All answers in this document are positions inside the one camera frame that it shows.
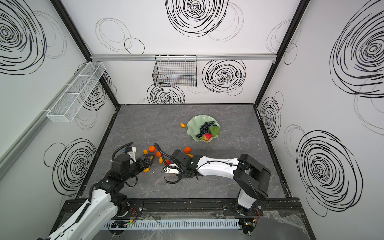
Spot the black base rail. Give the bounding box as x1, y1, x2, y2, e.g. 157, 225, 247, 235
61, 197, 304, 215

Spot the white slotted cable duct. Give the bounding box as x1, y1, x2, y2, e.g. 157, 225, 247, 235
101, 219, 241, 231

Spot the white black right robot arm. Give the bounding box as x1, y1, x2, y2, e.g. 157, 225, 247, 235
165, 150, 271, 216

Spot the dark fake grape bunch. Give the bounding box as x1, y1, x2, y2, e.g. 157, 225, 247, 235
195, 121, 221, 140

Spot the green wavy fruit bowl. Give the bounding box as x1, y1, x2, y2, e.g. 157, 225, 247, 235
187, 115, 221, 143

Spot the black wire wall basket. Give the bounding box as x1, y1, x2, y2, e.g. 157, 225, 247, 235
152, 55, 198, 88

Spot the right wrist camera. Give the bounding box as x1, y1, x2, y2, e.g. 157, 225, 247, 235
163, 167, 180, 174

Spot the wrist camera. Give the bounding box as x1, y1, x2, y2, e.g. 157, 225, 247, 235
163, 167, 180, 174
125, 146, 137, 162

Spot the small orange far left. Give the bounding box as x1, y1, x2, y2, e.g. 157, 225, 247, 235
149, 146, 156, 153

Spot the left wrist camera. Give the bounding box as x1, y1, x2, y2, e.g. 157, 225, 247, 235
125, 146, 137, 162

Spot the white mesh wall shelf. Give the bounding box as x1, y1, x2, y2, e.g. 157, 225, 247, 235
47, 62, 106, 123

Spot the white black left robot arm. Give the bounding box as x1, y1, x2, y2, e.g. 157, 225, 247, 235
46, 153, 155, 240

